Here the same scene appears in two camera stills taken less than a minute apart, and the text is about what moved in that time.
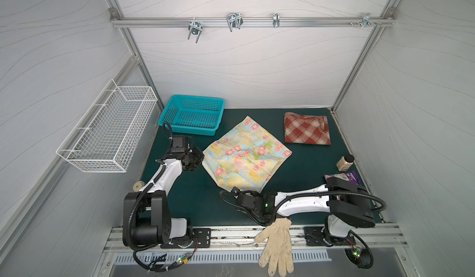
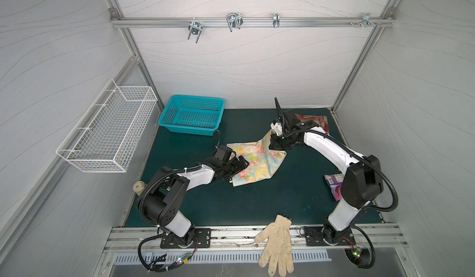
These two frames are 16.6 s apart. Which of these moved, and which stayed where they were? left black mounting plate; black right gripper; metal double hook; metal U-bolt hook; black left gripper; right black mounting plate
Moved: black right gripper; black left gripper
Stayed: metal double hook; metal U-bolt hook; left black mounting plate; right black mounting plate
